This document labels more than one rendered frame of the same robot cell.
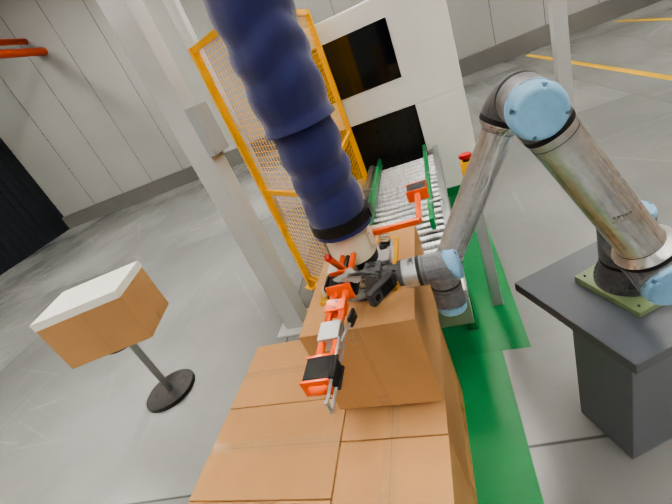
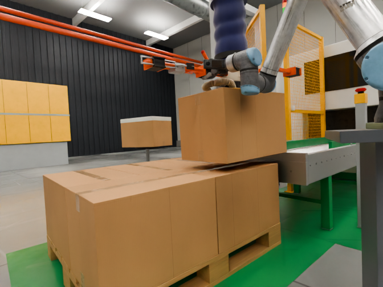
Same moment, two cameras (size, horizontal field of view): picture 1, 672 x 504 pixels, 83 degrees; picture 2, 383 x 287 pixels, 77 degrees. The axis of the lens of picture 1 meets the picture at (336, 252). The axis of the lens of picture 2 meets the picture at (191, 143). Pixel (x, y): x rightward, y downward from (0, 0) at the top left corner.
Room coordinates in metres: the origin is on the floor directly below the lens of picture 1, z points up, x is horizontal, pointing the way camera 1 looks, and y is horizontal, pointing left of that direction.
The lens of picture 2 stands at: (-0.29, -0.57, 0.76)
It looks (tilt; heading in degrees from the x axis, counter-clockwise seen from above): 2 degrees down; 28
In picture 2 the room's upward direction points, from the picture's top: 3 degrees counter-clockwise
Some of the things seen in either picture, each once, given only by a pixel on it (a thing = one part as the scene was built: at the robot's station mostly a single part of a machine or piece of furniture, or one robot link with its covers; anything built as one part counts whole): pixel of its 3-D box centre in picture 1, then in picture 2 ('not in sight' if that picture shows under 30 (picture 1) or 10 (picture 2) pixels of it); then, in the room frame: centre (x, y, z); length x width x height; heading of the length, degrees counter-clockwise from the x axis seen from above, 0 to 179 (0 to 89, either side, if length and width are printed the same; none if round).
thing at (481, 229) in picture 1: (483, 238); (362, 161); (1.88, -0.84, 0.50); 0.07 x 0.07 x 1.00; 69
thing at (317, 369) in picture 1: (320, 374); (154, 64); (0.70, 0.16, 1.12); 0.08 x 0.07 x 0.05; 159
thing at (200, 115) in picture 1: (208, 129); not in sight; (2.55, 0.42, 1.62); 0.20 x 0.05 x 0.30; 159
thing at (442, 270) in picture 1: (439, 267); (247, 59); (0.91, -0.26, 1.12); 0.12 x 0.09 x 0.10; 69
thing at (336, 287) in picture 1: (341, 285); (205, 72); (1.03, 0.03, 1.13); 0.10 x 0.08 x 0.06; 69
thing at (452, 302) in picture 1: (448, 292); (251, 82); (0.93, -0.27, 1.01); 0.12 x 0.09 x 0.12; 161
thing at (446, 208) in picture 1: (446, 203); (359, 153); (2.50, -0.89, 0.50); 2.31 x 0.05 x 0.19; 159
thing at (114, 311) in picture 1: (105, 313); (146, 132); (2.44, 1.62, 0.82); 0.60 x 0.40 x 0.40; 86
